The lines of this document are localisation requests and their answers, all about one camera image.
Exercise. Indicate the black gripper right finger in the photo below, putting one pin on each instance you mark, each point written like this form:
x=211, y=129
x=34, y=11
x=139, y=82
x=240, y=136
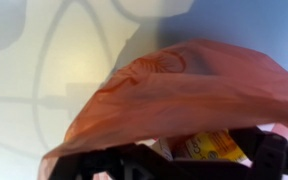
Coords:
x=270, y=153

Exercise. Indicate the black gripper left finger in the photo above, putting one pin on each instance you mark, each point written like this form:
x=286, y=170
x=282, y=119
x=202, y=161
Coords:
x=94, y=163

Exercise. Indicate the white paper receipt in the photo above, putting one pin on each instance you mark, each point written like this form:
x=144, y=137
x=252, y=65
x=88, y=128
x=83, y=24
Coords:
x=162, y=148

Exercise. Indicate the orange plastic bag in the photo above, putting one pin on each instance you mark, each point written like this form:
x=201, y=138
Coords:
x=190, y=100

